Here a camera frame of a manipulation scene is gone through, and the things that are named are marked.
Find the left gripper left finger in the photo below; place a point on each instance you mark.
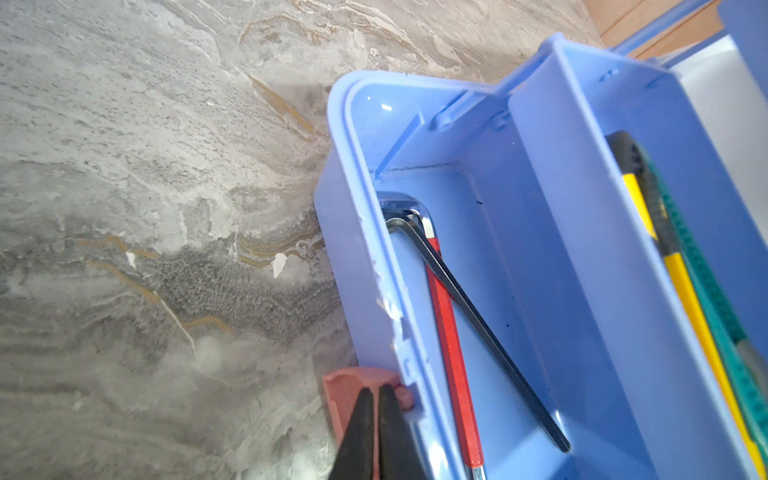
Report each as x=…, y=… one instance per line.
x=354, y=459

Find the black yellow large screwdriver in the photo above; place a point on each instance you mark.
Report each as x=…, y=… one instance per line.
x=621, y=145

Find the white blue tool box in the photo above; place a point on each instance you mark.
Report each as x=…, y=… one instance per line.
x=536, y=223

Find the silver hex key set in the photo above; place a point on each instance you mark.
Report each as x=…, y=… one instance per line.
x=401, y=204

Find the teal utility knife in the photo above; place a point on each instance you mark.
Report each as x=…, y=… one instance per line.
x=705, y=304

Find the red handled screwdriver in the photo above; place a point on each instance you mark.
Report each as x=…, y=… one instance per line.
x=454, y=366

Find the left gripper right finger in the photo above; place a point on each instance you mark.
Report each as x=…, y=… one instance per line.
x=399, y=438

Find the black long hex key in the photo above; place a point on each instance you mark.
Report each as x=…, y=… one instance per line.
x=433, y=259

